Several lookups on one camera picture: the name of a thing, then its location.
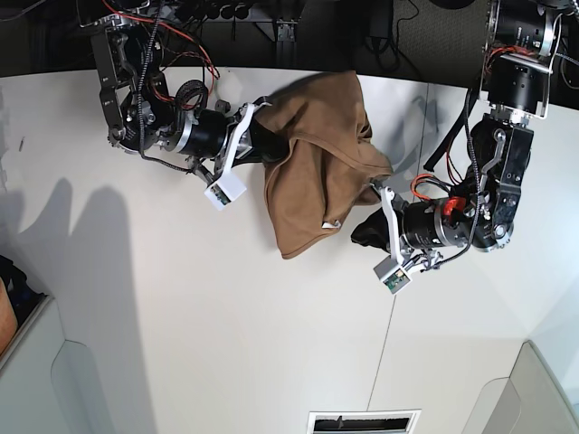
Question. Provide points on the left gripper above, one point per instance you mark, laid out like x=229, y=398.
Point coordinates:
x=424, y=228

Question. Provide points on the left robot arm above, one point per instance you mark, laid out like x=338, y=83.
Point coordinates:
x=468, y=194

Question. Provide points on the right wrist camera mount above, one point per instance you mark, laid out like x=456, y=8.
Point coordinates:
x=230, y=167

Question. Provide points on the black power adapter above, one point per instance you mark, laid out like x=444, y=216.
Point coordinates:
x=380, y=19

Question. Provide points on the aluminium frame post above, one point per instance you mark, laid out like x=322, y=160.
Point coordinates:
x=285, y=38

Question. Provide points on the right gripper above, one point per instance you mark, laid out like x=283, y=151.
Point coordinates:
x=203, y=134

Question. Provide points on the orange fabric item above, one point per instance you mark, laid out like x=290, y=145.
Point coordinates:
x=8, y=321

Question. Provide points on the brown t-shirt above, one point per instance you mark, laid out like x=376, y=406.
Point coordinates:
x=330, y=163

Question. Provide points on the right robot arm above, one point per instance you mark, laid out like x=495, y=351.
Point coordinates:
x=156, y=79

